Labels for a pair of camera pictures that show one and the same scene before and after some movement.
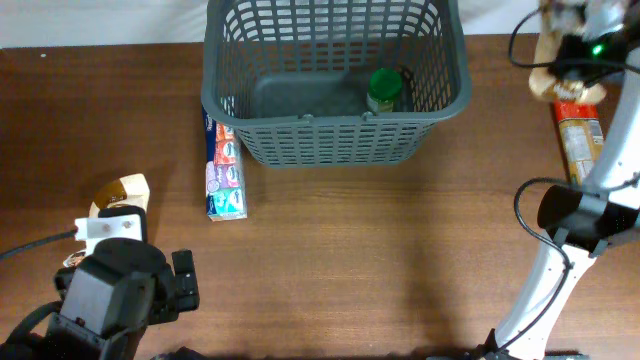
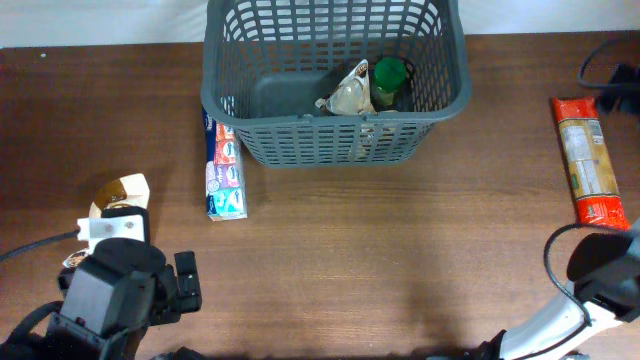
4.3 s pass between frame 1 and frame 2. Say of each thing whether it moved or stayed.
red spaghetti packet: stayed
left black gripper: stayed
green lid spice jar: moved
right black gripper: moved
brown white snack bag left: stayed
